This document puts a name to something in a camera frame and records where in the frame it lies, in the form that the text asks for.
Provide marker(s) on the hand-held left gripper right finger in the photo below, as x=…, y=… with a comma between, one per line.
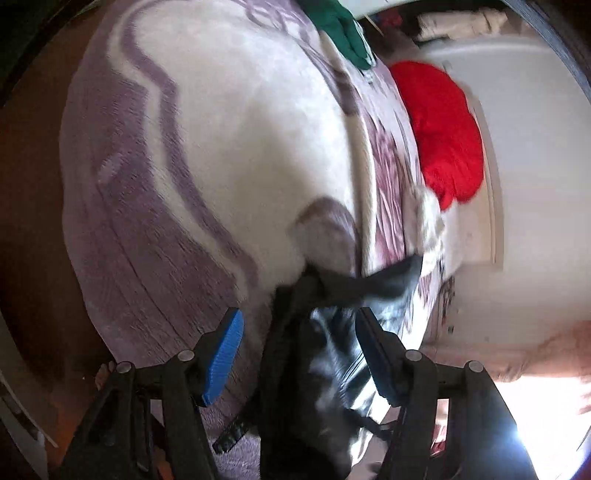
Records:
x=376, y=360

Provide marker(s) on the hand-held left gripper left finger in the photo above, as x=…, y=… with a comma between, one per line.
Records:
x=221, y=355

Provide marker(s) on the black leather jacket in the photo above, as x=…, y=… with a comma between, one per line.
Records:
x=318, y=369

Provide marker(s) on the white knitted sweater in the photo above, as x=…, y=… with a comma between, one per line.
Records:
x=427, y=217

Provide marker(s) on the floral purple blanket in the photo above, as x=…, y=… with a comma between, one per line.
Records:
x=207, y=138

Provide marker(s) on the red duvet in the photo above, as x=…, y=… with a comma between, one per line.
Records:
x=443, y=134

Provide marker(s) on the green garment with white stripes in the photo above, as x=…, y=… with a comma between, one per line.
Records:
x=341, y=27

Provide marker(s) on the beige hanging coat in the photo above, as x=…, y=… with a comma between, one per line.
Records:
x=457, y=23

